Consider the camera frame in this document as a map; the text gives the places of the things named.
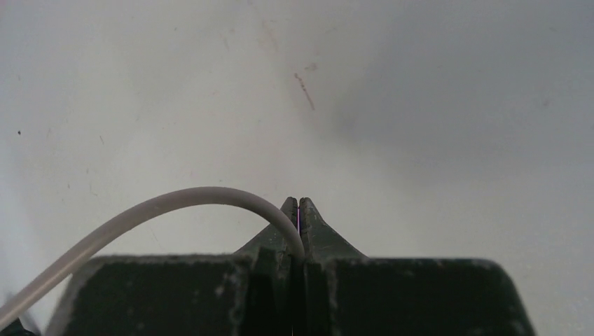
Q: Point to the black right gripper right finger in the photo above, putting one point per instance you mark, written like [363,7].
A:
[349,293]

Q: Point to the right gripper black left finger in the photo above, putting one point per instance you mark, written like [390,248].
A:
[242,293]

